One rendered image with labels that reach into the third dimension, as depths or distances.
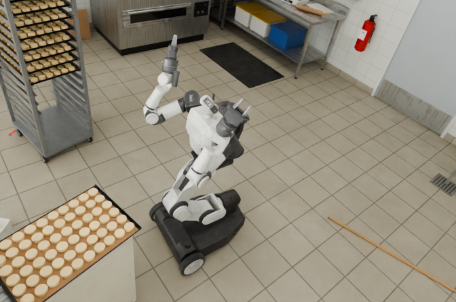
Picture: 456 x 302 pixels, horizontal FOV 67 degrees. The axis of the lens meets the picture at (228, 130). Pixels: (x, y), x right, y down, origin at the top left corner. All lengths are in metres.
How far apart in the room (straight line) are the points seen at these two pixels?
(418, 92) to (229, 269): 3.50
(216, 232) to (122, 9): 3.21
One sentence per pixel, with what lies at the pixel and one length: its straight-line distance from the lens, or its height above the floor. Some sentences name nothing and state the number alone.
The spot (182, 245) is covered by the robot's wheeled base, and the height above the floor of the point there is 0.21.
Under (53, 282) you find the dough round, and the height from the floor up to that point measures 0.92.
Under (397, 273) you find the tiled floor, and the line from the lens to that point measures 3.37.
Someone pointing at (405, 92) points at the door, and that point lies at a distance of 5.28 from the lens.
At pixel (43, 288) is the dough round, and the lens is 1.80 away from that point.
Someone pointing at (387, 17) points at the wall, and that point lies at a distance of 5.20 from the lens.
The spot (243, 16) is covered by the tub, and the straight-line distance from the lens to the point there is 6.02.
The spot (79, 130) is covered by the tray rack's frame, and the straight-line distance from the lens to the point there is 3.68.
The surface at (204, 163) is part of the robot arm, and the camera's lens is 1.77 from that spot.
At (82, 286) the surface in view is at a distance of 1.98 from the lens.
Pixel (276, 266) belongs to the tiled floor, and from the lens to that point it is 2.95.
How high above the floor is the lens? 2.47
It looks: 39 degrees down
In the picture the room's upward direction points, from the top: 11 degrees clockwise
